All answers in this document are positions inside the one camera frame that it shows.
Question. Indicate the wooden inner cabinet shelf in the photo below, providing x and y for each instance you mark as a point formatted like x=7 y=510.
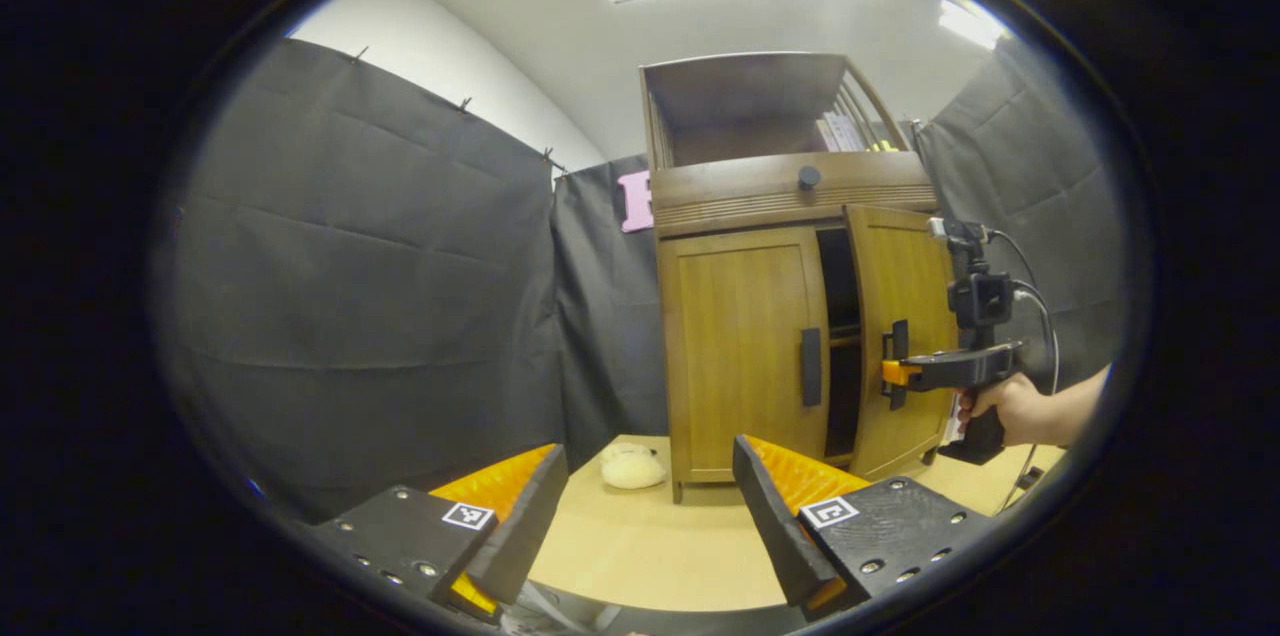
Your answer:
x=845 y=339

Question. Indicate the black backdrop cloth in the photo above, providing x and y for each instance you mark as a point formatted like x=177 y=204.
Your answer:
x=380 y=296

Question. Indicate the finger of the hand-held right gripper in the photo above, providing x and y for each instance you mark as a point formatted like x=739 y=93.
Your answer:
x=897 y=373

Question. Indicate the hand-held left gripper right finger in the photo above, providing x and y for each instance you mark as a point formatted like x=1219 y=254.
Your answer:
x=770 y=526

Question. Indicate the small ceiling light panel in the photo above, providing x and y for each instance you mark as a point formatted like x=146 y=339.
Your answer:
x=970 y=23

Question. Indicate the wooden shoe cabinet door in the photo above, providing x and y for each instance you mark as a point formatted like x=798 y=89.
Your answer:
x=740 y=346
x=905 y=276

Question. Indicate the black round drawer knob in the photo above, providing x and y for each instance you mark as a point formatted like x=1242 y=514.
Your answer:
x=809 y=178

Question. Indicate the wooden double-door shoe cabinet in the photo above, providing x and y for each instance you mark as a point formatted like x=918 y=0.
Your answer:
x=780 y=191

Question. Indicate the pale yellow plush toy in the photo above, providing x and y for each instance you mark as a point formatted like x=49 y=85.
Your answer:
x=632 y=468

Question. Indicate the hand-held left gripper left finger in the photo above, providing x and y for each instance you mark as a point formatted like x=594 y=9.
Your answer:
x=520 y=526

